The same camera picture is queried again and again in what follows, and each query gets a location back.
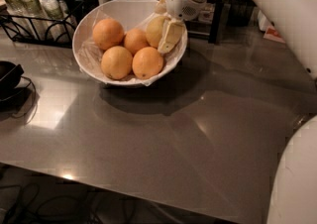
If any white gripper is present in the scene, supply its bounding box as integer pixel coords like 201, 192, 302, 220
155, 0, 206, 54

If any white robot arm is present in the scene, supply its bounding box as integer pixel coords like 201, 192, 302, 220
157, 0, 317, 224

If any white bowl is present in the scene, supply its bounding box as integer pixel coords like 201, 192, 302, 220
71, 0, 189, 88

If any clear plastic bowl liner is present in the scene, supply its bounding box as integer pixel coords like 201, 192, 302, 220
77, 4, 182, 87

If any small orange in middle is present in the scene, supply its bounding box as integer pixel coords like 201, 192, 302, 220
124, 28, 149, 55

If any orange at front right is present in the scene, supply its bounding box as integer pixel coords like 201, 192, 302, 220
132, 47, 164, 79

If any orange at back left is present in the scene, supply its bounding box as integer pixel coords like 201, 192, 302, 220
92, 18, 125, 51

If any orange at front left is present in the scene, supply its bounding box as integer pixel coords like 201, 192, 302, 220
101, 46, 133, 79

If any white kitchen appliance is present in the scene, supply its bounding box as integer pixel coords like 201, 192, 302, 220
258, 11, 269, 32

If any white card with red logo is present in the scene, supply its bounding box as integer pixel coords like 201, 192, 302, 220
264, 26, 284, 44

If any black wire basket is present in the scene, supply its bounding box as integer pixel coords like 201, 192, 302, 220
227, 0, 256, 27

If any black wire cup rack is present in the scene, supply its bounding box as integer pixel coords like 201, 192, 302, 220
0, 0, 83, 48

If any black dish on wire stand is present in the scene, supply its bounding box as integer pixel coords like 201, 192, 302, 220
0, 60, 37, 124

